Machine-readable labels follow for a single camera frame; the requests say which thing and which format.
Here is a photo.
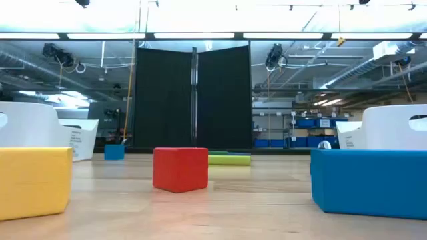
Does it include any black partition panel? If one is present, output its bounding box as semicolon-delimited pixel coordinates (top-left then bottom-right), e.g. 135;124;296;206
196;45;254;149
133;47;194;149

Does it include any light green block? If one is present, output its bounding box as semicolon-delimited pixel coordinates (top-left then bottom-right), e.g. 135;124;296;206
208;155;252;167

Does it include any red cube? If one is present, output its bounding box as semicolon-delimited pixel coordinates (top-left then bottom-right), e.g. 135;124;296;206
152;147;209;194

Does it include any metal storage shelf rack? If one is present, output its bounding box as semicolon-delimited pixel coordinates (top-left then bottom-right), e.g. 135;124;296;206
252;106;350;149

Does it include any small blue cube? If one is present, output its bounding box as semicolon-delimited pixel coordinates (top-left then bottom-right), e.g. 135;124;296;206
103;143;126;161

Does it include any white bin with printed label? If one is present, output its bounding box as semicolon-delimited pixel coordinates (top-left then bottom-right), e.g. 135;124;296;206
58;119;100;163
335;121;365;151

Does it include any large blue block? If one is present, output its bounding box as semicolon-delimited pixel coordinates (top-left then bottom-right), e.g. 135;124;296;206
309;149;427;221

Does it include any yellow block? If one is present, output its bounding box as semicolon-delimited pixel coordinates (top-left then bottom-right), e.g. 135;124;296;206
0;147;74;222

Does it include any yellow hanging cable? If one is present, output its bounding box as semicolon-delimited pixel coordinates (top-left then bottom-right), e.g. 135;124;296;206
123;39;136;141

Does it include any black light frame bar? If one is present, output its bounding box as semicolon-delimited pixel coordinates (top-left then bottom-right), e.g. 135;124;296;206
0;31;427;41

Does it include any white bin with handle cutout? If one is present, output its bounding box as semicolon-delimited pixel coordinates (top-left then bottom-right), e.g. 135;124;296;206
0;101;61;149
362;103;427;151

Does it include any white ceiling duct unit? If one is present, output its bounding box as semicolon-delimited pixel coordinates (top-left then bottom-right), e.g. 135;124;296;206
372;41;416;61

